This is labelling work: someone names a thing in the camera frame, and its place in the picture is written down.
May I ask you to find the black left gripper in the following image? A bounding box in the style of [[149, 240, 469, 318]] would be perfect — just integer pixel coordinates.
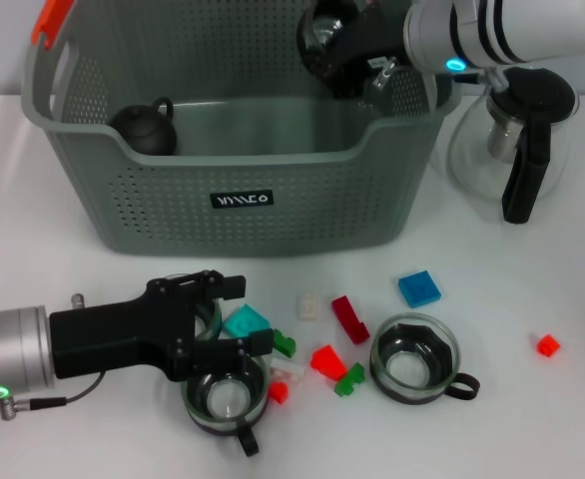
[[47, 269, 275, 384]]

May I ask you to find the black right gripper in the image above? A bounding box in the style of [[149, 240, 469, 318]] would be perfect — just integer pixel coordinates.
[[316, 8, 414, 99]]

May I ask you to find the glass teacup black sleeve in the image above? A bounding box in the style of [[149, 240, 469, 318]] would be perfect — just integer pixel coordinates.
[[181, 348, 274, 458], [369, 312, 481, 405], [295, 12, 368, 81], [165, 271, 223, 345]]

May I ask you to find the cyan square toy brick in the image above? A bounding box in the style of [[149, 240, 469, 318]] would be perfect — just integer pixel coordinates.
[[222, 303, 270, 339]]

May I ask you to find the green toy brick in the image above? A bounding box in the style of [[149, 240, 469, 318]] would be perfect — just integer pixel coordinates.
[[271, 327, 297, 358], [332, 362, 367, 399]]

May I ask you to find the white narrow toy brick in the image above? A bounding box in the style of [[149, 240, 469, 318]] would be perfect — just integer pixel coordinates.
[[270, 359, 306, 384]]

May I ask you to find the off-white plate toy brick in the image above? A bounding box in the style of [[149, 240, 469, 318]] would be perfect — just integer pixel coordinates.
[[297, 290, 321, 323]]

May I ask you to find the large red toy brick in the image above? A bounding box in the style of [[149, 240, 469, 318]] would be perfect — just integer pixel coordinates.
[[309, 343, 348, 383]]

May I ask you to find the grey perforated plastic basket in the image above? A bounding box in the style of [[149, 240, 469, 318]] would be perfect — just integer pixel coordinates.
[[20, 0, 463, 258]]

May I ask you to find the dark red toy brick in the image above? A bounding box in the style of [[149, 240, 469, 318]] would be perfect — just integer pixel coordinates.
[[330, 294, 371, 345]]

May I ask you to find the blue square toy brick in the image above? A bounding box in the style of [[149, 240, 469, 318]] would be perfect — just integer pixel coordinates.
[[397, 270, 442, 309]]

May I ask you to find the black clay teapot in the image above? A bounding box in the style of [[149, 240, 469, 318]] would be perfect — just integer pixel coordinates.
[[107, 96, 178, 156]]

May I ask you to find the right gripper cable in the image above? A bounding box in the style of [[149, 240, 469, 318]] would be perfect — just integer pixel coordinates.
[[459, 68, 509, 95]]

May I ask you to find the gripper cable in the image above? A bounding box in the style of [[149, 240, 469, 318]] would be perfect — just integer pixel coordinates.
[[459, 68, 509, 95], [0, 376, 107, 423]]

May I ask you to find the glass teapot black handle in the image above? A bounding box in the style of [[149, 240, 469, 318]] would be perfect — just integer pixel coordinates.
[[446, 67, 581, 225]]

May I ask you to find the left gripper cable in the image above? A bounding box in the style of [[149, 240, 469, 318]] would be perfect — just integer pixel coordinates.
[[0, 376, 107, 423]]

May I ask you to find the orange basket handle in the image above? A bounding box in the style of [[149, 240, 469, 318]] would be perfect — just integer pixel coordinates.
[[30, 0, 74, 51]]

